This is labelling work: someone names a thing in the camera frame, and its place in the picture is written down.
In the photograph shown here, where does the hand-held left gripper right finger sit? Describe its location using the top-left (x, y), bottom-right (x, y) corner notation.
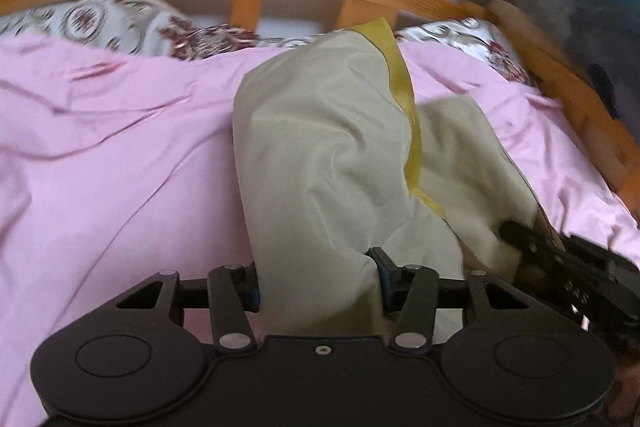
top-left (366, 247), bottom-right (534, 354)

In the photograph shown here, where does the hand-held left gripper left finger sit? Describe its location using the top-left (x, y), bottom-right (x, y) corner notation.
top-left (115, 263), bottom-right (264, 354)

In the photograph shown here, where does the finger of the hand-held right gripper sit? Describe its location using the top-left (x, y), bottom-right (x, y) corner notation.
top-left (499, 220), bottom-right (568, 295)

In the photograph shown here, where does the beige olive brown hooded jacket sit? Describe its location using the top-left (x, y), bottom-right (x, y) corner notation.
top-left (232, 18), bottom-right (567, 339)

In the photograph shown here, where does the pink blanket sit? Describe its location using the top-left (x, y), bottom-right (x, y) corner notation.
top-left (0, 29), bottom-right (640, 427)

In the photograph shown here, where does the floral patterned bedsheet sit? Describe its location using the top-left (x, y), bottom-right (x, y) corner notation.
top-left (0, 0), bottom-right (542, 88)

